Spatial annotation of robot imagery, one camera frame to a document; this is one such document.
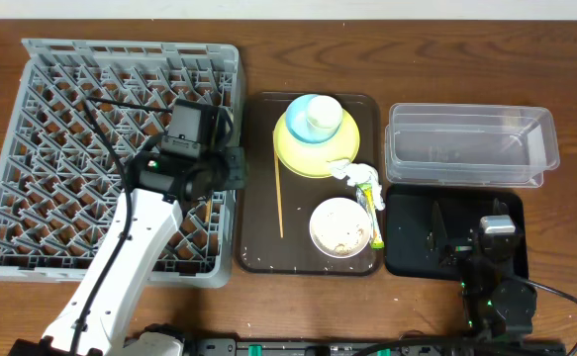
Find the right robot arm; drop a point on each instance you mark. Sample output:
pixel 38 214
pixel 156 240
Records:
pixel 496 304

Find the yellow plate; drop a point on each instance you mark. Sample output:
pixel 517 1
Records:
pixel 311 160

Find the wooden chopstick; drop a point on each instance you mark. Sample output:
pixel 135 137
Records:
pixel 278 187
pixel 208 211

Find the clear plastic container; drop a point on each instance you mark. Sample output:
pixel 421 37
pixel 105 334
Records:
pixel 470 145

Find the light blue bowl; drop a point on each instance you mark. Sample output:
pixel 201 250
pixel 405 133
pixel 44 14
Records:
pixel 296 117

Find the yellow green snack wrapper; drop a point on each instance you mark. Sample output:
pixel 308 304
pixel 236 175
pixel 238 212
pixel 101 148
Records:
pixel 365 199

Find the dark brown serving tray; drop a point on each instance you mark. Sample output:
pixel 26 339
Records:
pixel 259 248

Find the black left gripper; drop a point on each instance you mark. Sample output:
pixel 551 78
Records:
pixel 236 168

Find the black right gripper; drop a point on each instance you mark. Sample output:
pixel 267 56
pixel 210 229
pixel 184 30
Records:
pixel 459 248

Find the black plastic tray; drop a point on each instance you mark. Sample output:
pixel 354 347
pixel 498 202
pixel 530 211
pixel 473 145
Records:
pixel 422 222

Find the grey plastic dishwasher rack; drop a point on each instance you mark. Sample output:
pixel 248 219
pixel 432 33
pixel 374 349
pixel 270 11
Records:
pixel 80 102

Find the white cup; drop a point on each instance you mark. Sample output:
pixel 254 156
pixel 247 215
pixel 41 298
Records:
pixel 323 118

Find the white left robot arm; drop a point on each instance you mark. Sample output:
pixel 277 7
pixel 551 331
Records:
pixel 150 209

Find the white tissue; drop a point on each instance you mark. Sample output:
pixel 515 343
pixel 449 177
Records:
pixel 357 174

